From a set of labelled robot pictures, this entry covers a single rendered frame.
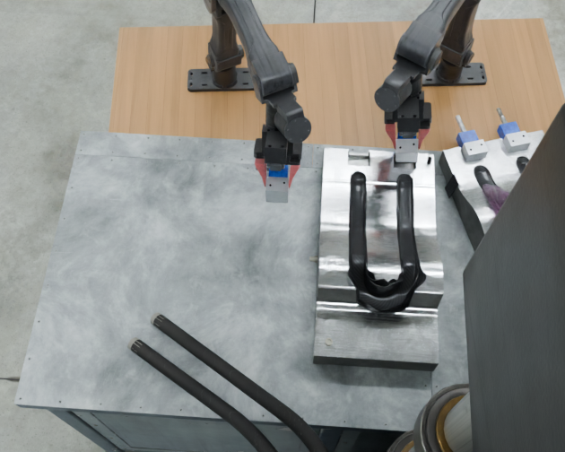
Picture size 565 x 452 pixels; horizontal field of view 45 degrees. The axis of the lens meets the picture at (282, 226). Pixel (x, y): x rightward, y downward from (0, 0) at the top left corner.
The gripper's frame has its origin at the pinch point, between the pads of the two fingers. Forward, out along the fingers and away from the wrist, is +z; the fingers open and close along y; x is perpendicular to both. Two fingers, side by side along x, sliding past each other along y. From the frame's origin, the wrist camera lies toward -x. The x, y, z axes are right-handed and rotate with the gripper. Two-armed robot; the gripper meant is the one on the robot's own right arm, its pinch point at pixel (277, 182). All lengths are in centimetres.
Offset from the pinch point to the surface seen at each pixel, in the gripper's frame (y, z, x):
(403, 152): 27.9, -4.3, 8.8
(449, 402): 22, -24, -81
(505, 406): 17, -49, -104
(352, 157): 17.2, 1.5, 16.1
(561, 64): 112, 26, 153
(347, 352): 16.9, 24.8, -26.2
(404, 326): 28.8, 21.7, -20.5
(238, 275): -8.2, 21.2, -7.1
